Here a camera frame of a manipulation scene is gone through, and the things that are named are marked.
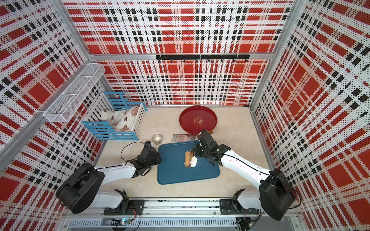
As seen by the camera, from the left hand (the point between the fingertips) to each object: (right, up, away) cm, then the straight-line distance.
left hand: (161, 155), depth 93 cm
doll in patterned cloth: (-32, +23, +13) cm, 42 cm away
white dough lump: (+21, -3, -4) cm, 22 cm away
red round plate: (+22, +24, +18) cm, 37 cm away
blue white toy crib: (-42, +16, +6) cm, 46 cm away
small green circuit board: (-14, -27, -23) cm, 38 cm away
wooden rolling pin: (+17, -1, -6) cm, 18 cm away
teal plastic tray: (+8, -8, -5) cm, 12 cm away
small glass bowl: (-5, +9, +8) cm, 13 cm away
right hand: (+23, +5, -10) cm, 26 cm away
